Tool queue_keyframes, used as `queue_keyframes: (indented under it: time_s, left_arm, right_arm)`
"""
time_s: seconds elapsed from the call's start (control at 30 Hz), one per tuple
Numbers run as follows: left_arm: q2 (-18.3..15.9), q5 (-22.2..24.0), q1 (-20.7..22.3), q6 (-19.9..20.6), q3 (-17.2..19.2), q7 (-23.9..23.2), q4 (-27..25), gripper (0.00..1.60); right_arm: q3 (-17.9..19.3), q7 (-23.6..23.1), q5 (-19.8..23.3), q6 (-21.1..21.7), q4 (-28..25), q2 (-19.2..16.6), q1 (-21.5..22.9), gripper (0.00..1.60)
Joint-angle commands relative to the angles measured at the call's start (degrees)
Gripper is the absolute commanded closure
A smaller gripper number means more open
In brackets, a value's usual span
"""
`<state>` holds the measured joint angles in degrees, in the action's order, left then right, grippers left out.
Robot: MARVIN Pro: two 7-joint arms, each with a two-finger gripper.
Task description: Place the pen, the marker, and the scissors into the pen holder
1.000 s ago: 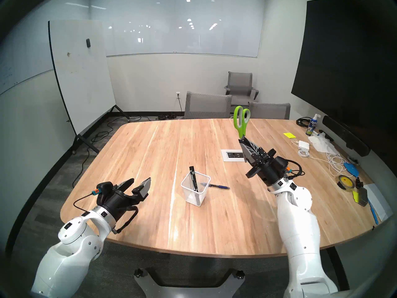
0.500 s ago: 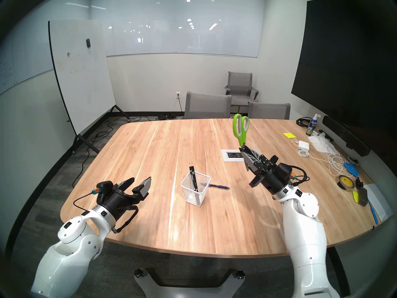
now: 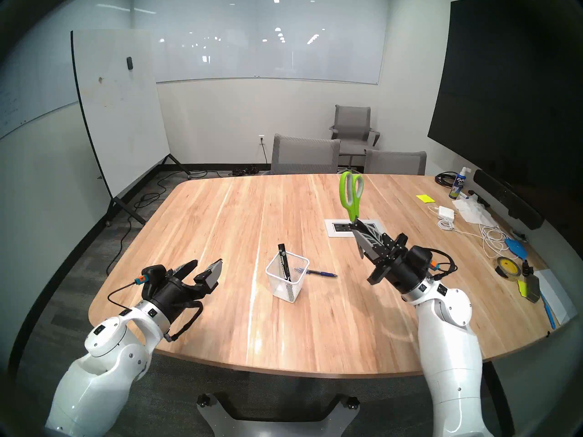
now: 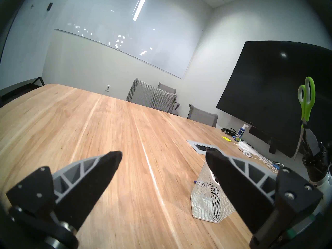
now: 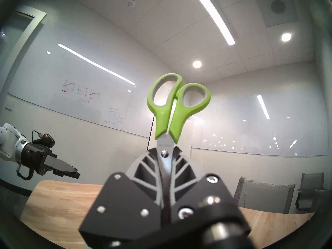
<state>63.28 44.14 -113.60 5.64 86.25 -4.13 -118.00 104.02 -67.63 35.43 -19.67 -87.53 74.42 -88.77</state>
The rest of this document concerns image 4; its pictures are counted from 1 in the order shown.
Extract rolling whiteboard on black stand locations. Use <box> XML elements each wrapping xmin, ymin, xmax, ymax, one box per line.
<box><xmin>0</xmin><ymin>0</ymin><xmax>70</xmax><ymax>101</ymax></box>

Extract white charger cable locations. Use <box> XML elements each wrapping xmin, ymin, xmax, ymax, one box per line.
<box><xmin>243</xmin><ymin>150</ymin><xmax>285</xmax><ymax>174</ymax></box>

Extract white mesh pen holder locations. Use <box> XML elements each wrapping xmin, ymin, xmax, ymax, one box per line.
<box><xmin>191</xmin><ymin>162</ymin><xmax>235</xmax><ymax>223</ymax></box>

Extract crumpled white tissue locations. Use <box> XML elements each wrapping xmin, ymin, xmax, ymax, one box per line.
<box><xmin>237</xmin><ymin>142</ymin><xmax>257</xmax><ymax>154</ymax></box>

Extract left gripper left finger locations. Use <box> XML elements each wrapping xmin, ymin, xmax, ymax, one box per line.
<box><xmin>6</xmin><ymin>151</ymin><xmax>123</xmax><ymax>232</ymax></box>

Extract silver table power outlet panel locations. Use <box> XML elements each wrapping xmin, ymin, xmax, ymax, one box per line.
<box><xmin>187</xmin><ymin>140</ymin><xmax>223</xmax><ymax>155</ymax></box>

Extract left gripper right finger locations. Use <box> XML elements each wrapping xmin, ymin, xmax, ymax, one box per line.
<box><xmin>205</xmin><ymin>150</ymin><xmax>324</xmax><ymax>233</ymax></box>

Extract gray swivel chair with armrests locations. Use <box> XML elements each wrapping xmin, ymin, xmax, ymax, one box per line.
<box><xmin>158</xmin><ymin>82</ymin><xmax>180</xmax><ymax>116</ymax></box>

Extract large black wall television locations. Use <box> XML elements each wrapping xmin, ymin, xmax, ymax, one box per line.
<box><xmin>216</xmin><ymin>40</ymin><xmax>332</xmax><ymax>158</ymax></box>

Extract wide wall glass whiteboard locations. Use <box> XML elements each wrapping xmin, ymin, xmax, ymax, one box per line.
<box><xmin>54</xmin><ymin>0</ymin><xmax>204</xmax><ymax>79</ymax></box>

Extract black video sound bar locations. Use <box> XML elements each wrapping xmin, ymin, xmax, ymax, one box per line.
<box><xmin>248</xmin><ymin>126</ymin><xmax>303</xmax><ymax>158</ymax></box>

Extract whiteboard cleaner spray bottle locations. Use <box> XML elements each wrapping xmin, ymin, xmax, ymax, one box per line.
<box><xmin>234</xmin><ymin>124</ymin><xmax>249</xmax><ymax>143</ymax></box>

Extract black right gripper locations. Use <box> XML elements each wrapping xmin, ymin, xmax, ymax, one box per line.
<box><xmin>302</xmin><ymin>128</ymin><xmax>331</xmax><ymax>183</ymax></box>

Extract gray mesh office chair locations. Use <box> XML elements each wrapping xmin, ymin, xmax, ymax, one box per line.
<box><xmin>187</xmin><ymin>104</ymin><xmax>218</xmax><ymax>128</ymax></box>
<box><xmin>126</xmin><ymin>78</ymin><xmax>177</xmax><ymax>115</ymax></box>

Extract green handled scissors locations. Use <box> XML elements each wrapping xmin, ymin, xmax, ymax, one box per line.
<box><xmin>294</xmin><ymin>77</ymin><xmax>316</xmax><ymax>160</ymax></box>

